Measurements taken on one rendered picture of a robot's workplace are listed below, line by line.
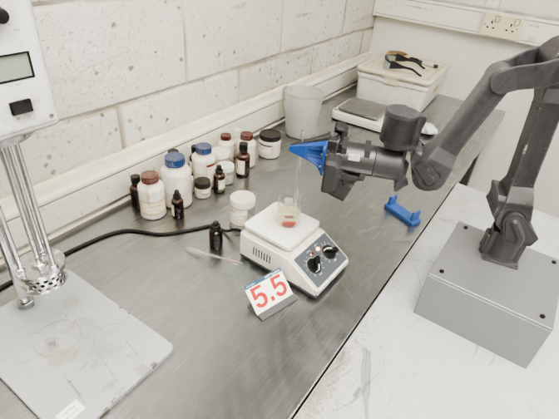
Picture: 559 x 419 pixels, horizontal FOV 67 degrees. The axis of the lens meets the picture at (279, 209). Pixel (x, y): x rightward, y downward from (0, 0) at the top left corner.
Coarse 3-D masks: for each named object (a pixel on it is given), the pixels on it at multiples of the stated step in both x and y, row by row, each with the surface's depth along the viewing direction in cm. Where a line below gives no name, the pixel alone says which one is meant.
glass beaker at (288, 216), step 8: (280, 192) 85; (288, 192) 86; (280, 200) 83; (288, 200) 88; (296, 200) 87; (280, 208) 84; (288, 208) 83; (296, 208) 83; (280, 216) 85; (288, 216) 84; (296, 216) 84; (280, 224) 86; (288, 224) 85; (296, 224) 86
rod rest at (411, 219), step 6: (390, 198) 110; (396, 198) 111; (390, 204) 111; (396, 204) 112; (390, 210) 110; (396, 210) 109; (402, 210) 109; (420, 210) 105; (402, 216) 107; (408, 216) 107; (414, 216) 105; (408, 222) 106; (414, 222) 105
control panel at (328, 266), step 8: (320, 240) 88; (328, 240) 89; (312, 248) 86; (320, 248) 87; (304, 256) 83; (312, 256) 84; (320, 256) 85; (336, 256) 88; (344, 256) 89; (304, 264) 82; (328, 264) 85; (336, 264) 86; (304, 272) 81; (320, 272) 83; (328, 272) 84; (312, 280) 81; (320, 280) 82
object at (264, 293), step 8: (280, 272) 83; (264, 280) 80; (272, 280) 81; (280, 280) 82; (256, 288) 79; (264, 288) 80; (272, 288) 81; (280, 288) 82; (288, 288) 82; (256, 296) 79; (264, 296) 79; (272, 296) 80; (280, 296) 81; (256, 304) 78; (264, 304) 79
